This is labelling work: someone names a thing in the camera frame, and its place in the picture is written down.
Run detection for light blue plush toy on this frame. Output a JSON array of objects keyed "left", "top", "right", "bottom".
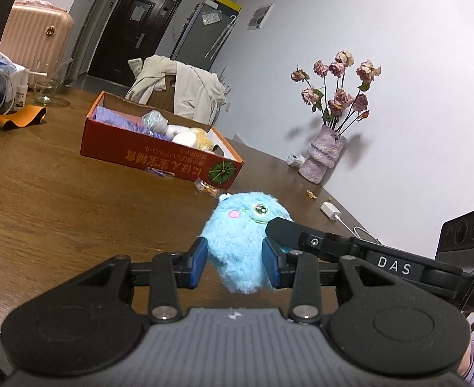
[{"left": 200, "top": 191, "right": 291, "bottom": 294}]

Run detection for white and yellow plush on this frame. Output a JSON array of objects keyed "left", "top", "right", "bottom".
[{"left": 167, "top": 125, "right": 215, "bottom": 152}]

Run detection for lilac knitted cloth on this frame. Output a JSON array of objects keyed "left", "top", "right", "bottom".
[{"left": 91, "top": 106, "right": 145, "bottom": 134}]

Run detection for white phone charger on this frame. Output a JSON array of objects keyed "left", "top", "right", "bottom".
[{"left": 320, "top": 201, "right": 380, "bottom": 244}]

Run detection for small yellow candy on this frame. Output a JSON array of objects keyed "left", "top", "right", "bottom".
[{"left": 306, "top": 190, "right": 317, "bottom": 199}]

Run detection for small white device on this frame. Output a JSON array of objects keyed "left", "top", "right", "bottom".
[{"left": 286, "top": 154, "right": 305, "bottom": 169}]

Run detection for pink textured vase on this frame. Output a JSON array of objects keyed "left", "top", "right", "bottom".
[{"left": 298, "top": 125, "right": 347, "bottom": 184}]

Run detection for red cardboard box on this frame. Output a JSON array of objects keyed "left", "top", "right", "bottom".
[{"left": 81, "top": 92, "right": 244, "bottom": 189}]

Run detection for dried pink roses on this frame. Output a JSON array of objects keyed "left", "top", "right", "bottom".
[{"left": 290, "top": 50, "right": 382, "bottom": 134}]

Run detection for brown chair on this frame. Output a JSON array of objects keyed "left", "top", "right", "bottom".
[{"left": 147, "top": 75, "right": 176, "bottom": 113}]

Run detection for cream jacket on chair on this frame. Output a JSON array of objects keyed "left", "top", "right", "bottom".
[{"left": 125, "top": 55, "right": 226, "bottom": 125}]

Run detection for orange resistance band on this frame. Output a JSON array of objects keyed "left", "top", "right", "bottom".
[{"left": 0, "top": 105, "right": 47, "bottom": 131}]

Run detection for clear glass cup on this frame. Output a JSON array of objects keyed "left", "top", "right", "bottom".
[{"left": 32, "top": 59, "right": 73, "bottom": 107}]

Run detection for white spray bottle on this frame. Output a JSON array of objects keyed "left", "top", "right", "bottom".
[{"left": 14, "top": 83, "right": 28, "bottom": 110}]

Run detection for grey refrigerator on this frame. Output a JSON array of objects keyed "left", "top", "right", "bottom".
[{"left": 170, "top": 0, "right": 239, "bottom": 71}]

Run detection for dark entrance door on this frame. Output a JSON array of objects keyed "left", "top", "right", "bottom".
[{"left": 88, "top": 0, "right": 182, "bottom": 86}]

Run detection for white plastic bag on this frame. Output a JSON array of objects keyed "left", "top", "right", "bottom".
[{"left": 0, "top": 52, "right": 29, "bottom": 114}]

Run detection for pink ribbed suitcase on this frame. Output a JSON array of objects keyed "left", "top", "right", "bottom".
[{"left": 0, "top": 0, "right": 74, "bottom": 73}]

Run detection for yellow box on fridge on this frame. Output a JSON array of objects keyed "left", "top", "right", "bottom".
[{"left": 213, "top": 0, "right": 242, "bottom": 12}]

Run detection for wall electrical panel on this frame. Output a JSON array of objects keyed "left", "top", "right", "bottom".
[{"left": 247, "top": 3, "right": 275, "bottom": 31}]

